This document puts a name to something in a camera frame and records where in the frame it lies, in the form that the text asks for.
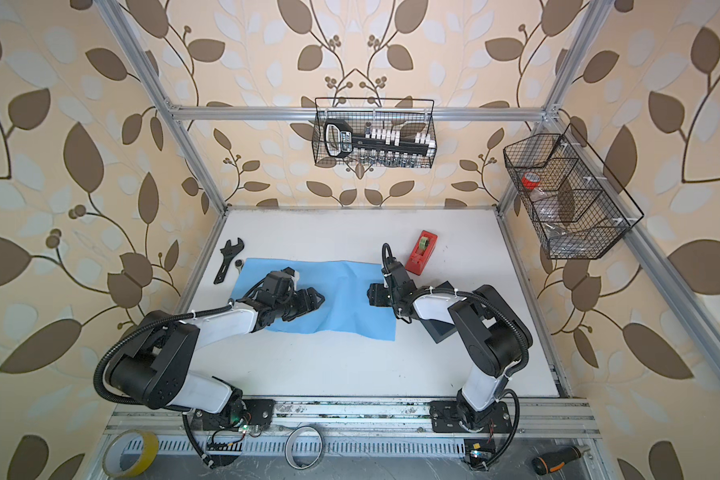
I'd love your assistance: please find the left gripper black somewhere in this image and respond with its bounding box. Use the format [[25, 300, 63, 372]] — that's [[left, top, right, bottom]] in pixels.
[[274, 286, 328, 319]]

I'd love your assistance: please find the light blue wrapping paper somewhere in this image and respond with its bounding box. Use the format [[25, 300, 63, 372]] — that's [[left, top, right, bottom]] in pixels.
[[231, 258, 397, 341]]

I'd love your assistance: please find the dark navy gift box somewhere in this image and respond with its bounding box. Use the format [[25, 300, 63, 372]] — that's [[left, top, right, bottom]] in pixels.
[[421, 320, 457, 344]]

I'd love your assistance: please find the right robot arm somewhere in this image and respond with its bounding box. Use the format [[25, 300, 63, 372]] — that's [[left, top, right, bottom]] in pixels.
[[368, 250, 533, 432]]

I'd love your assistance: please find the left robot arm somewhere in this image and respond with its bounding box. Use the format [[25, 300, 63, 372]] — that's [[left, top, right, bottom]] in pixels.
[[93, 268, 325, 425]]

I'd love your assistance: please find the red tape dispenser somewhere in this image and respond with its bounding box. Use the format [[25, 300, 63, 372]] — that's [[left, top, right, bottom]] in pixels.
[[405, 230, 438, 275]]

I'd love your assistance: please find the black adjustable wrench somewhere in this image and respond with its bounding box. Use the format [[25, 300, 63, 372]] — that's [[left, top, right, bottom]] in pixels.
[[213, 238, 245, 285]]

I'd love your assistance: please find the black socket set tool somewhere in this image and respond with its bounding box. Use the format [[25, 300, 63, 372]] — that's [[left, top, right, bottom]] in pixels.
[[322, 119, 437, 159]]

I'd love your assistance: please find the red white object in basket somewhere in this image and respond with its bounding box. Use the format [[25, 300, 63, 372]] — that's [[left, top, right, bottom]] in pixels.
[[521, 171, 541, 191]]

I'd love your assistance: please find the yellow tape roll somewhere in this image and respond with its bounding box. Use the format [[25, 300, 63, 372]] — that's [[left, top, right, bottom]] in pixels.
[[102, 430, 159, 479]]

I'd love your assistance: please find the orange black screwdriver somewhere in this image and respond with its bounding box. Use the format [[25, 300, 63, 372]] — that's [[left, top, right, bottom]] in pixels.
[[530, 446, 590, 476]]

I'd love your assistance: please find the back wire basket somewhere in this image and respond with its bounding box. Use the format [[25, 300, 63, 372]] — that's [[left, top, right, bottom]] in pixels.
[[312, 95, 438, 169]]

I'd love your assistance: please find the wire basket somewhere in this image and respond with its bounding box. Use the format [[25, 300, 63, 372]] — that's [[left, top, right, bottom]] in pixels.
[[503, 125, 644, 260], [312, 95, 438, 169]]

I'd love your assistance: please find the right wire basket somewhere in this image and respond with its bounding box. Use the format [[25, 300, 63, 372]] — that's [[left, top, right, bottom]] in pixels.
[[503, 125, 644, 260]]

